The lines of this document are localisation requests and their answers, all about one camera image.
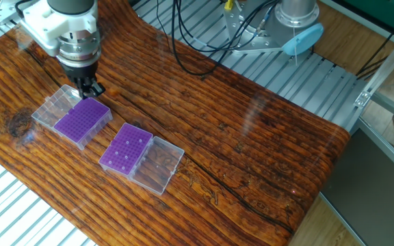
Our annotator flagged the aluminium frame profile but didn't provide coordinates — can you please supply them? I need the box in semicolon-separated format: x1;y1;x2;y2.
353;34;394;113

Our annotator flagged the silver robot mounting plate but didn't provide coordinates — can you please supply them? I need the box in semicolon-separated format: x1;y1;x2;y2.
221;0;300;54

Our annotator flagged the white wrist adapter housing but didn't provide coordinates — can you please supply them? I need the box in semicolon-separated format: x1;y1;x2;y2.
18;0;101;57

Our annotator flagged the black cable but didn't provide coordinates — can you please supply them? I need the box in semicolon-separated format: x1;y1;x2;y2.
172;0;280;76
179;0;273;52

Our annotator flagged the silver corner bracket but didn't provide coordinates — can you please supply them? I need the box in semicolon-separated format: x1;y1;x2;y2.
354;89;372;110

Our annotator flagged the purple pipette tip holder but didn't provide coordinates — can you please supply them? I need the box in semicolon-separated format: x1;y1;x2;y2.
99;123;185;196
31;85;113;150

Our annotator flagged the green board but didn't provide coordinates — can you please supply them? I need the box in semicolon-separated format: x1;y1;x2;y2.
324;0;394;38

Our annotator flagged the light blue plastic piece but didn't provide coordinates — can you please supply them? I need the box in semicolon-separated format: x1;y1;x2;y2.
281;24;325;57

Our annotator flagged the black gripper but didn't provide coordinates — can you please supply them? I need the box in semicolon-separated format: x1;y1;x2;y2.
62;58;107;101

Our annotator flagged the glossy wood grain mat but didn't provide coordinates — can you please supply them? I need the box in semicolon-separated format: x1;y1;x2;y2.
0;0;352;246

